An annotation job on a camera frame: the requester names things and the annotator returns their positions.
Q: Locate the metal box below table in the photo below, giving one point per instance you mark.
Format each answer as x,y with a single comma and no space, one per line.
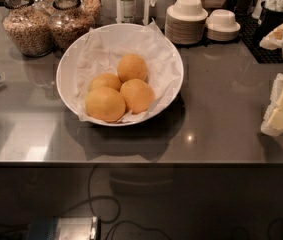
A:
65,228

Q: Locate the back right orange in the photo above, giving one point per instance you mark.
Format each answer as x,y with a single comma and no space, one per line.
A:
132,66

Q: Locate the glass grain jar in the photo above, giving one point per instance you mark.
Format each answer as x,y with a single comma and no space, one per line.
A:
93,7
68,22
27,27

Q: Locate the white paper liner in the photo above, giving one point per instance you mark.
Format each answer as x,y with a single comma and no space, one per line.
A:
161,64

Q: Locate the glass bottle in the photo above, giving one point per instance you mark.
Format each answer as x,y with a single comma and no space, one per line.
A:
128,11

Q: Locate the black rubber mat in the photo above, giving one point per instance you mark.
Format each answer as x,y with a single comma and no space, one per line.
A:
248,27

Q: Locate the black container with packets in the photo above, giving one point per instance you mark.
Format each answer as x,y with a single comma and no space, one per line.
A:
271,16

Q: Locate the middle glass grain jar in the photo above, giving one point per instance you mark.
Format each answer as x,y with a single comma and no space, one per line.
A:
68,22

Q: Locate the front left orange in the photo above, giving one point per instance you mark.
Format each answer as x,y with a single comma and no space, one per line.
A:
105,103

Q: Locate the orange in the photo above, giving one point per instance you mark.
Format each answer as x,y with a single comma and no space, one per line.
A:
138,95
132,66
106,80
105,103

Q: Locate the rear glass grain jar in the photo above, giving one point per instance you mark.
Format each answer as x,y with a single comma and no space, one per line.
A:
93,7

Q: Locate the front right orange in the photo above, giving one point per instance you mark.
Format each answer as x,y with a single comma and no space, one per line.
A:
138,95

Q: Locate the white bowl on tall stack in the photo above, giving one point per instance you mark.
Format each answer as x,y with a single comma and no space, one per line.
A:
187,8

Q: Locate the white bowl on short stack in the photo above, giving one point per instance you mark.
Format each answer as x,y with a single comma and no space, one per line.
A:
222,19

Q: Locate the back left orange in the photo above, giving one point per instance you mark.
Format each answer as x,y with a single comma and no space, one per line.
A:
106,80

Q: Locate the left glass grain jar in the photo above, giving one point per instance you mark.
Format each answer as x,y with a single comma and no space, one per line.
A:
27,27

